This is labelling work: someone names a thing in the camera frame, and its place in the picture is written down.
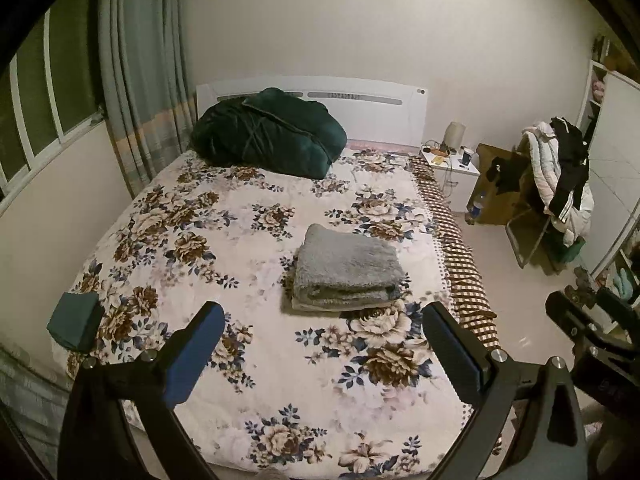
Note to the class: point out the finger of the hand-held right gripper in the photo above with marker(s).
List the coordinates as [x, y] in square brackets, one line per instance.
[620, 312]
[575, 317]

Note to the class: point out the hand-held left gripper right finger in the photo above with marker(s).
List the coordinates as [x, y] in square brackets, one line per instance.
[457, 360]

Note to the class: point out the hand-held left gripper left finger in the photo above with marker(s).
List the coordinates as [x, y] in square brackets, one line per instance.
[196, 355]

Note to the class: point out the grey fluffy towel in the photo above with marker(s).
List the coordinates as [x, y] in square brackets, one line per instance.
[345, 265]

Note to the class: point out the folding chair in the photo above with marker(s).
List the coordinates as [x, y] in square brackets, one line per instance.
[525, 230]

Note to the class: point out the floral blanket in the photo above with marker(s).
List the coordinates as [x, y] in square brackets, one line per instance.
[240, 240]

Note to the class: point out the teal folded cloth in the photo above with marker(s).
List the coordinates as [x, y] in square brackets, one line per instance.
[75, 317]

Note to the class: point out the cardboard box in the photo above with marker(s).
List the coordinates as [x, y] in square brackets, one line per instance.
[500, 205]

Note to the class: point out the white wardrobe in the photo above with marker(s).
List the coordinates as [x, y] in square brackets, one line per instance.
[612, 170]

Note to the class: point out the plastic bottle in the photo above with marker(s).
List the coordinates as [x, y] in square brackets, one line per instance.
[475, 209]

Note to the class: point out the black garment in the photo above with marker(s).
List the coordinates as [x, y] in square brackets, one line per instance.
[570, 160]

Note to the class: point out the white puffer jacket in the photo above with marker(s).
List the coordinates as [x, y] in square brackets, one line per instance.
[545, 160]

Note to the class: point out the black cloth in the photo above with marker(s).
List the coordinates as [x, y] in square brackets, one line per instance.
[502, 172]

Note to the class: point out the white nightstand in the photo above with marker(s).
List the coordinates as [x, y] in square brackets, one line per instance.
[457, 180]

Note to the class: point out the dark cup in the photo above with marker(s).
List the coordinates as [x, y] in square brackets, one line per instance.
[467, 157]

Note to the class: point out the pink pillow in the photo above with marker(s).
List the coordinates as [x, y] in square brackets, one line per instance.
[380, 146]

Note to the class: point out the dark green quilt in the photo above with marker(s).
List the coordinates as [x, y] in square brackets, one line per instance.
[265, 130]

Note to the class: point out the white headboard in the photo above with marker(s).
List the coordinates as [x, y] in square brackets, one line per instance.
[380, 110]

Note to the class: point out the grey-green curtain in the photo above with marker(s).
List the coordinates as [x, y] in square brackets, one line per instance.
[142, 75]

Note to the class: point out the window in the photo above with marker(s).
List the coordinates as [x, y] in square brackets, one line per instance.
[45, 85]

